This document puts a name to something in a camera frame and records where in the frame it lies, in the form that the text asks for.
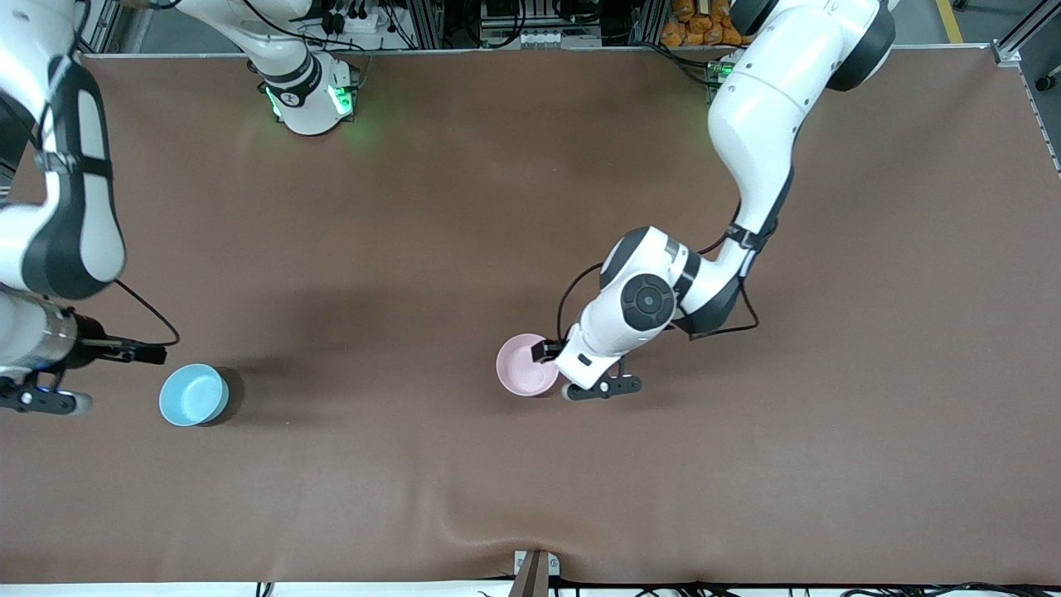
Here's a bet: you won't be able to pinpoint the pink bowl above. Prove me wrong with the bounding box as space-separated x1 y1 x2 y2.
496 333 560 397

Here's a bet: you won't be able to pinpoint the blue bowl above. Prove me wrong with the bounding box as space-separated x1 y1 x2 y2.
159 363 230 428

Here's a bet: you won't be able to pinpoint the brown table mat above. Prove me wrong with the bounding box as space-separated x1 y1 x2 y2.
0 46 1061 585

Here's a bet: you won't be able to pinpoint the metal table edge clamp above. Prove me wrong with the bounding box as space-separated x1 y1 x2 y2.
512 549 561 597

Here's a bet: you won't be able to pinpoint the grey electronics box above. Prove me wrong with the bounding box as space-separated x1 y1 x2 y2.
481 0 606 49

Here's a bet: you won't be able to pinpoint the orange snack packets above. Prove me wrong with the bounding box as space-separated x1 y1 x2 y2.
661 0 751 48

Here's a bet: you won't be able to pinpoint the white power strip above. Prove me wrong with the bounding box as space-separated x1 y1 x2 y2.
327 0 395 36

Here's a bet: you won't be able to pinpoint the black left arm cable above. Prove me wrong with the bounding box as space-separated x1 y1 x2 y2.
555 236 760 342

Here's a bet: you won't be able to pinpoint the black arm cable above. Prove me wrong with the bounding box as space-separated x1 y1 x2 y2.
114 280 181 347
555 236 760 342

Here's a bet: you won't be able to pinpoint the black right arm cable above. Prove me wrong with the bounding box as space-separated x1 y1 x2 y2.
114 280 181 347

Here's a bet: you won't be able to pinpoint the aluminium frame beam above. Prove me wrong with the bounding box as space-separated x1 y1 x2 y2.
79 0 125 55
991 0 1061 175

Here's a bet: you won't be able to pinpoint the aluminium frame post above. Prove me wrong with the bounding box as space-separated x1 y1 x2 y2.
634 0 664 46
410 0 444 49

